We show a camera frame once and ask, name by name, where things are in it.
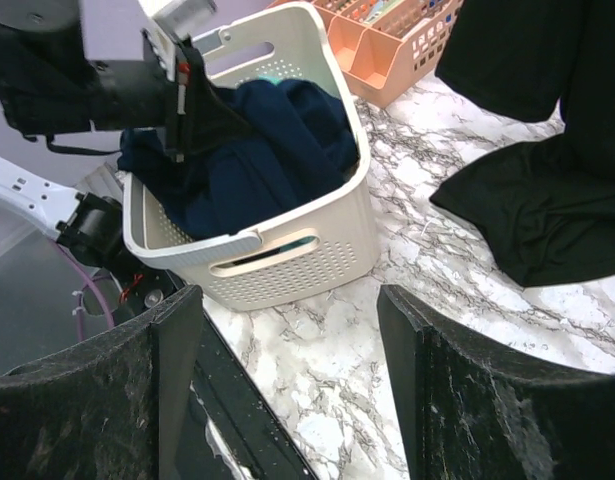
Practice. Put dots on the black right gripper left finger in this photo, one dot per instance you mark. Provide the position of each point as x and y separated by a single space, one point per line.
85 412

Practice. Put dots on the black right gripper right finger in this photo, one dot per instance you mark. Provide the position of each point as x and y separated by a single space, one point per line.
470 407

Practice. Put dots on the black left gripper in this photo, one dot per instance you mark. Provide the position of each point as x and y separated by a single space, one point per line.
147 94

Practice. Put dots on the navy blue t shirt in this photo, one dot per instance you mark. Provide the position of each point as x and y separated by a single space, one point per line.
301 149

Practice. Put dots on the black t shirt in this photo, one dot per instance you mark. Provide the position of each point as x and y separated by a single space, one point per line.
545 208

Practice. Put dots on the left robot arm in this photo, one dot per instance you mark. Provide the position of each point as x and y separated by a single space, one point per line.
48 87

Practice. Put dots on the white perforated laundry basket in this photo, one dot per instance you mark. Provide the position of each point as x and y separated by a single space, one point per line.
307 251

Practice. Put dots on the orange plastic file organizer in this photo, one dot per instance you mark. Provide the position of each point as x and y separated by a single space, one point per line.
385 47

